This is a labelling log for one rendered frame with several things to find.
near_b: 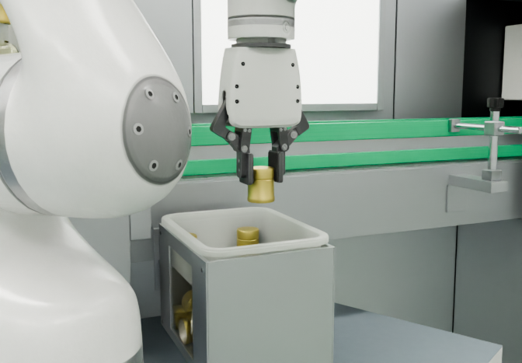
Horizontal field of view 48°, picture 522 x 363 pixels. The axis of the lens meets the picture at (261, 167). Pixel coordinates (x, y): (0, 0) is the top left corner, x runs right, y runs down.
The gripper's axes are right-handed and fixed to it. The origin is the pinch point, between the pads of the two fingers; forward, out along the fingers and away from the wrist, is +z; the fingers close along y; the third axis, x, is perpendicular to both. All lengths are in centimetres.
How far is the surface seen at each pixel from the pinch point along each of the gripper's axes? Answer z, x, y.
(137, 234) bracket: 10.1, -11.3, 13.7
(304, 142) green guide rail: -0.7, -22.6, -18.7
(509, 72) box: -14, -39, -84
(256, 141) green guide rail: -1.1, -22.4, -9.3
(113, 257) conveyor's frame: 13.0, -11.3, 17.0
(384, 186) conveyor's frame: 7.8, -20.3, -34.2
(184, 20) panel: -22.6, -38.7, -1.9
